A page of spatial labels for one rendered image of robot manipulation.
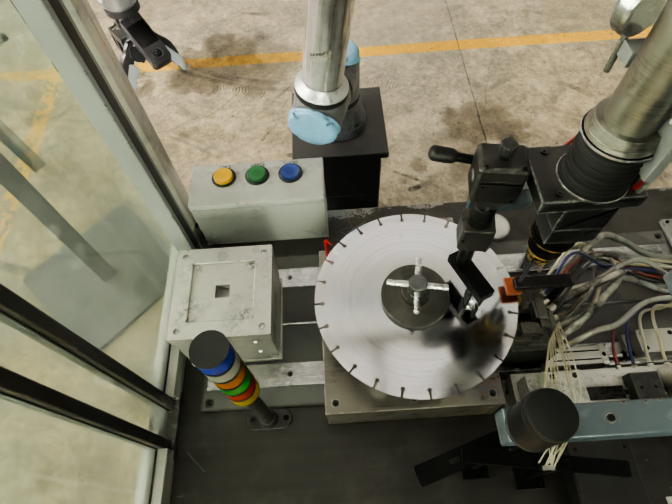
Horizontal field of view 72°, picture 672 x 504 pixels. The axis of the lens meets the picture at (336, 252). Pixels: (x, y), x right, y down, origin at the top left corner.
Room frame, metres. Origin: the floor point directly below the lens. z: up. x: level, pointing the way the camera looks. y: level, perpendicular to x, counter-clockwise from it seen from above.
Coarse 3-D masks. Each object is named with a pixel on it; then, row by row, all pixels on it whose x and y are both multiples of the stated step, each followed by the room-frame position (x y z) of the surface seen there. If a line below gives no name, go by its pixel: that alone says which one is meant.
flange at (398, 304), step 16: (400, 272) 0.35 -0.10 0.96; (432, 272) 0.35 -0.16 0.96; (384, 288) 0.33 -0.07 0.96; (400, 288) 0.32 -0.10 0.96; (384, 304) 0.30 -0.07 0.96; (400, 304) 0.30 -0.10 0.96; (432, 304) 0.29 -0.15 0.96; (448, 304) 0.29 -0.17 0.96; (400, 320) 0.27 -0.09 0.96; (416, 320) 0.27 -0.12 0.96; (432, 320) 0.27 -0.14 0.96
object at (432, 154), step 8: (432, 152) 0.38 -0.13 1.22; (440, 152) 0.38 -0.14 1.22; (448, 152) 0.38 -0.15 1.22; (456, 152) 0.38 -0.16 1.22; (432, 160) 0.38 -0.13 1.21; (440, 160) 0.38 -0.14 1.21; (448, 160) 0.37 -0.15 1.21; (456, 160) 0.38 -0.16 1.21; (464, 160) 0.38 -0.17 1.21; (472, 160) 0.37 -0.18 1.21
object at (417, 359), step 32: (384, 224) 0.46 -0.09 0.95; (416, 224) 0.45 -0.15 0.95; (448, 224) 0.45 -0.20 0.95; (352, 256) 0.40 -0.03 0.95; (384, 256) 0.39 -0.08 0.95; (416, 256) 0.39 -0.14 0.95; (448, 256) 0.38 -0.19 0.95; (480, 256) 0.38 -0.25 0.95; (320, 288) 0.34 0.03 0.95; (352, 288) 0.34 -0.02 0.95; (320, 320) 0.29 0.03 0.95; (352, 320) 0.28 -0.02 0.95; (384, 320) 0.28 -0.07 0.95; (448, 320) 0.27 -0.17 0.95; (480, 320) 0.26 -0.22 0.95; (512, 320) 0.26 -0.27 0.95; (352, 352) 0.23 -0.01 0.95; (384, 352) 0.22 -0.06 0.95; (416, 352) 0.22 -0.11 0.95; (448, 352) 0.22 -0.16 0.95; (480, 352) 0.21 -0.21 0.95; (384, 384) 0.17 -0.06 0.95; (416, 384) 0.17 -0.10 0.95; (448, 384) 0.17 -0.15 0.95
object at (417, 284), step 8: (416, 264) 0.35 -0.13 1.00; (416, 272) 0.33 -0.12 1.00; (392, 280) 0.32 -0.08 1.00; (400, 280) 0.32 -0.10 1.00; (416, 280) 0.32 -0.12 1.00; (424, 280) 0.31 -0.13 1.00; (408, 288) 0.31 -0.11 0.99; (416, 288) 0.30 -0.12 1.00; (424, 288) 0.30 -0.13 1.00; (432, 288) 0.30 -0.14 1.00; (440, 288) 0.30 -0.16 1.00; (448, 288) 0.30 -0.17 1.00; (416, 296) 0.29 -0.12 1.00; (416, 304) 0.28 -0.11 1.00; (416, 312) 0.27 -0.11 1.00
